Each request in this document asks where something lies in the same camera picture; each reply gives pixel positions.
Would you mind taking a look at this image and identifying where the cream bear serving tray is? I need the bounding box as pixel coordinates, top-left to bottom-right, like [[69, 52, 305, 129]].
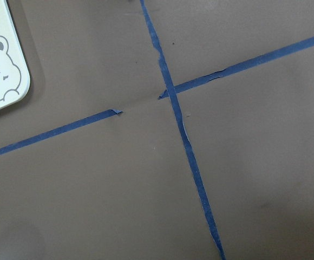
[[0, 1, 30, 110]]

